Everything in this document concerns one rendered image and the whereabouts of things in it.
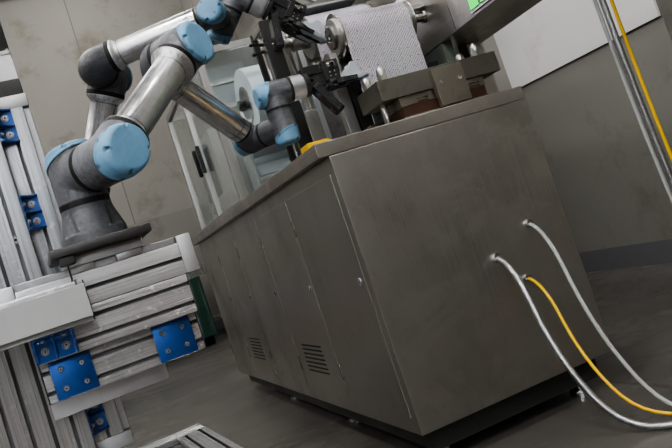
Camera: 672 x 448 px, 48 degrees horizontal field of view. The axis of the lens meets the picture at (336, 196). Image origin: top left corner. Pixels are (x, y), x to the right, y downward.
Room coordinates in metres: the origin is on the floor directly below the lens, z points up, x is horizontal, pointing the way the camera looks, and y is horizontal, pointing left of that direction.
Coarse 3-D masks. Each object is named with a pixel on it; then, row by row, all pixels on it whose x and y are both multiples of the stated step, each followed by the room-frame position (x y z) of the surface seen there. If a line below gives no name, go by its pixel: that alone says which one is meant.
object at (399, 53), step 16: (400, 32) 2.37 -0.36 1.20; (352, 48) 2.31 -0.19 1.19; (368, 48) 2.33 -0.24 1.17; (384, 48) 2.34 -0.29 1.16; (400, 48) 2.36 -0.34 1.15; (416, 48) 2.38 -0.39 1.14; (368, 64) 2.32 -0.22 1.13; (384, 64) 2.34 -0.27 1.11; (400, 64) 2.36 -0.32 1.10; (416, 64) 2.37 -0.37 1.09
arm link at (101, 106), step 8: (120, 72) 2.28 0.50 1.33; (128, 72) 2.34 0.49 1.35; (120, 80) 2.29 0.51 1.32; (128, 80) 2.35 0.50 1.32; (88, 88) 2.29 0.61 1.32; (96, 88) 2.27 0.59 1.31; (104, 88) 2.27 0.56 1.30; (112, 88) 2.29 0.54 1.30; (120, 88) 2.31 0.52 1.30; (128, 88) 2.38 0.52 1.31; (88, 96) 2.30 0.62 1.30; (96, 96) 2.28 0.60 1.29; (104, 96) 2.28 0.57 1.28; (112, 96) 2.29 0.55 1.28; (120, 96) 2.31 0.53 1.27; (96, 104) 2.29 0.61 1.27; (104, 104) 2.30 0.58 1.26; (112, 104) 2.31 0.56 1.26; (88, 112) 2.31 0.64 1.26; (96, 112) 2.29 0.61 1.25; (104, 112) 2.30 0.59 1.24; (112, 112) 2.32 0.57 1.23; (88, 120) 2.31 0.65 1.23; (96, 120) 2.29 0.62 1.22; (88, 128) 2.30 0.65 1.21; (96, 128) 2.30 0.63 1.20; (88, 136) 2.30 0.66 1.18
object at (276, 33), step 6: (276, 12) 2.31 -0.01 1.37; (270, 18) 2.31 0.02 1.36; (276, 18) 2.30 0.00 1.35; (270, 24) 2.32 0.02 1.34; (276, 24) 2.30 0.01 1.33; (270, 30) 2.33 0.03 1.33; (276, 30) 2.30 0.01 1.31; (276, 36) 2.30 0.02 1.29; (282, 36) 2.30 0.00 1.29; (276, 42) 2.30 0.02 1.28; (282, 42) 2.30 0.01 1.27; (276, 48) 2.31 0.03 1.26; (282, 48) 2.31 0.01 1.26
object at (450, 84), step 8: (456, 64) 2.17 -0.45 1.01; (432, 72) 2.14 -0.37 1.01; (440, 72) 2.15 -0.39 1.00; (448, 72) 2.16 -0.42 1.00; (456, 72) 2.17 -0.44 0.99; (432, 80) 2.15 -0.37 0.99; (440, 80) 2.14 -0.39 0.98; (448, 80) 2.16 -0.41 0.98; (456, 80) 2.17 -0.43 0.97; (464, 80) 2.17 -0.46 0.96; (440, 88) 2.15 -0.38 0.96; (448, 88) 2.15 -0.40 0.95; (456, 88) 2.16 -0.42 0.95; (464, 88) 2.17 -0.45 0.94; (440, 96) 2.14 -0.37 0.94; (448, 96) 2.15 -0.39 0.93; (456, 96) 2.16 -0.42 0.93; (464, 96) 2.17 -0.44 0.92; (440, 104) 2.15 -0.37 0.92; (448, 104) 2.15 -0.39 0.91
